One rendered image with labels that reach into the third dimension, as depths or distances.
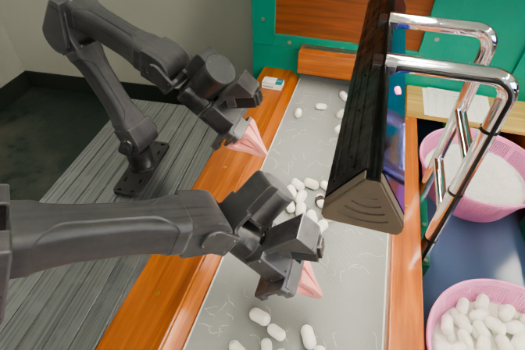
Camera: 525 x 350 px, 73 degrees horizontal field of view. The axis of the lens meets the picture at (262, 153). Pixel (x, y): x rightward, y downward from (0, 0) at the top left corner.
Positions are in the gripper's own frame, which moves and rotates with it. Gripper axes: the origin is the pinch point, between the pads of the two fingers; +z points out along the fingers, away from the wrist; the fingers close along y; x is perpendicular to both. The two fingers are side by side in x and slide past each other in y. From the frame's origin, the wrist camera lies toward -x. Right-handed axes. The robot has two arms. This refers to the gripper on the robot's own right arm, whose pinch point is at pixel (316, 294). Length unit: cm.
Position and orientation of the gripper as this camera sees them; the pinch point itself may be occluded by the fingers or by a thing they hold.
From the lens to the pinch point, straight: 63.1
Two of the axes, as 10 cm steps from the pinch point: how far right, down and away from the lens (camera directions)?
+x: -6.2, 4.4, 6.5
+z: 7.3, 6.3, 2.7
